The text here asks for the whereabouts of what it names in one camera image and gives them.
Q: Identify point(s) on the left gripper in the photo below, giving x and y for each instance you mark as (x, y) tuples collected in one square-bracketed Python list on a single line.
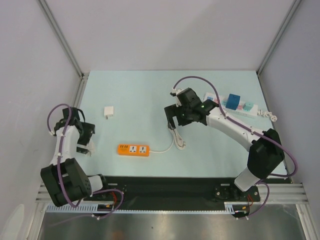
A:
[(89, 129)]

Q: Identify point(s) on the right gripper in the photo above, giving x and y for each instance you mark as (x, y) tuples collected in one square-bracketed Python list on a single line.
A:
[(170, 112)]

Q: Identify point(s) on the white charger plug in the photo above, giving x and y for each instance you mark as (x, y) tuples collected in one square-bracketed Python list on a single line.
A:
[(108, 112)]

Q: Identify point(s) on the blue cube adapter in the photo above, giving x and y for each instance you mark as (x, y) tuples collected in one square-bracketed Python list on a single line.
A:
[(233, 101)]

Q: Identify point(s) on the mint green charger plug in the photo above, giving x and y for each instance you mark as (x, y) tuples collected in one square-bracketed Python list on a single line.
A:
[(248, 106)]

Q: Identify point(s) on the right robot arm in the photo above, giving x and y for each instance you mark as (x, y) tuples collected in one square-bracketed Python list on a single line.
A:
[(264, 147)]

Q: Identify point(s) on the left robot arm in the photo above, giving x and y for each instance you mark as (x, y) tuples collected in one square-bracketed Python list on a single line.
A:
[(64, 179)]

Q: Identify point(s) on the orange power strip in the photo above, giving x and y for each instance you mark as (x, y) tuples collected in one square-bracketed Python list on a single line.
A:
[(133, 150)]

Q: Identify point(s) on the white power strip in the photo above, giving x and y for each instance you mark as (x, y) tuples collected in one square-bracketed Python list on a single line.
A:
[(239, 110)]

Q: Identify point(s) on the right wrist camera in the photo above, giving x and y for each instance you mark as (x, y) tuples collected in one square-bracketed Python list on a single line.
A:
[(182, 96)]

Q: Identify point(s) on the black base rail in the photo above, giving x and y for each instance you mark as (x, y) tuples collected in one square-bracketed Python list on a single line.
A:
[(217, 189)]

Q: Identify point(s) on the white cable duct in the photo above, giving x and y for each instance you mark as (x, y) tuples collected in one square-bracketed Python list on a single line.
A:
[(183, 206)]

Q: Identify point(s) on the white power strip cord plug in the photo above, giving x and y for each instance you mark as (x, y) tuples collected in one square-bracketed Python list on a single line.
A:
[(267, 114)]

